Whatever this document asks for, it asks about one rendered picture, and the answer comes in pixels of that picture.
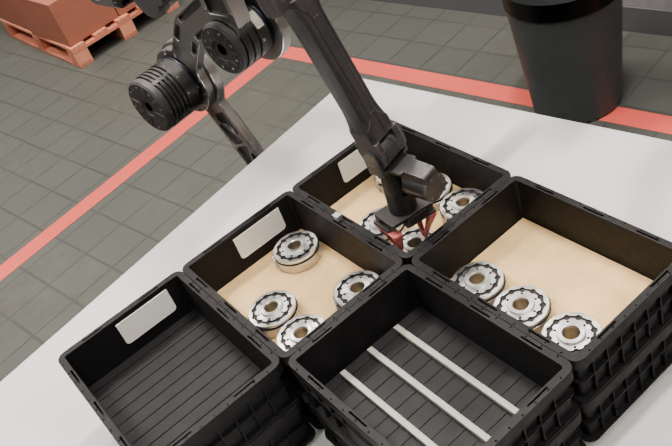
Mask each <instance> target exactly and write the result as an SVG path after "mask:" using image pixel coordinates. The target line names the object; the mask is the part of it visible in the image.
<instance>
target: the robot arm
mask: <svg viewBox="0 0 672 446"><path fill-rule="evenodd" d="M112 1H113V3H114V5H115V7H117V8H125V7H126V6H128V5H129V4H131V3H132V2H135V3H136V5H137V6H138V7H139V8H140V9H141V10H142V11H143V12H144V13H145V14H146V15H148V16H150V17H152V18H158V17H160V16H161V15H163V14H164V13H165V12H167V11H168V10H169V8H170V7H171V6H172V5H173V4H174V3H175V2H176V1H178V0H112ZM256 1H257V2H258V4H259V6H260V7H261V9H262V10H263V12H264V14H265V15H266V17H268V18H272V19H277V18H280V17H281V16H283V18H284V19H285V20H286V21H287V23H288V24H289V25H290V27H291V28H292V30H293V31H294V33H295V35H296V36H297V38H298V40H299V41H300V43H301V44H302V46H303V48H304V49H305V51H306V53H307V54H308V56H309V58H310V59H311V61H312V63H313V64H314V66H315V68H316V69H317V71H318V73H319V74H320V76H321V78H322V79H323V81H324V83H325V84H326V86H327V88H328V89H329V91H330V93H331V94H332V96H333V98H334V99H335V101H336V103H337V104H338V106H339V108H340V109H341V111H342V113H343V115H344V117H345V119H346V121H347V124H348V127H349V132H350V134H351V136H352V137H353V139H354V141H355V143H354V145H355V147H356V148H357V150H358V152H359V153H360V155H361V156H362V158H363V160H364V162H365V164H366V166H367V168H368V170H369V173H370V174H372V175H375V176H379V177H380V180H381V183H382V187H383V191H384V194H385V198H386V201H387V205H386V206H385V207H383V208H381V209H380V210H378V211H377V212H375V213H374V214H375V218H376V221H375V224H376V227H377V228H378V229H379V230H380V231H381V232H382V233H383V234H384V235H385V236H386V237H387V238H389V240H390V241H391V242H392V244H393V245H394V246H396V247H398V248H399V249H401V250H404V248H403V234H402V233H401V232H400V231H398V230H397V229H396V228H397V227H399V226H400V225H402V224H403V225H404V226H406V227H407V228H411V227H413V226H414V225H416V224H417V225H418V227H419V230H420V232H421V234H422V235H423V236H424V237H425V238H427V237H428V234H429V231H430V228H431V225H432V223H433V221H434V219H435V217H436V214H437V212H436V208H435V207H433V202H436V201H437V200H438V199H439V198H440V197H441V195H442V193H443V190H444V186H445V179H444V176H443V174H441V173H439V172H437V170H436V168H435V167H434V166H432V165H430V164H427V163H424V162H422V161H419V160H416V156H414V155H410V154H407V153H406V151H407V150H408V147H407V145H406V141H407V140H406V137H405V135H404V132H403V131H402V129H401V128H400V127H398V125H397V123H396V122H391V120H390V118H389V116H388V115H387V113H385V112H384V111H383V110H382V109H381V107H380V106H379V105H378V104H377V102H376V101H375V99H374V98H373V96H372V94H371V93H370V91H369V89H368V87H367V86H366V84H365V82H364V80H363V79H362V77H361V75H360V73H359V72H358V70H357V68H356V66H355V65H354V63H353V61H352V59H351V58H350V56H349V54H348V52H347V51H346V49H345V47H344V45H343V43H342V42H341V40H340V38H339V36H338V35H337V33H336V31H335V29H334V28H333V26H332V24H331V22H330V21H329V19H328V17H327V15H326V13H325V11H324V9H323V7H322V5H321V3H320V0H256ZM423 219H426V222H425V228H424V226H423V222H422V220H423Z"/></svg>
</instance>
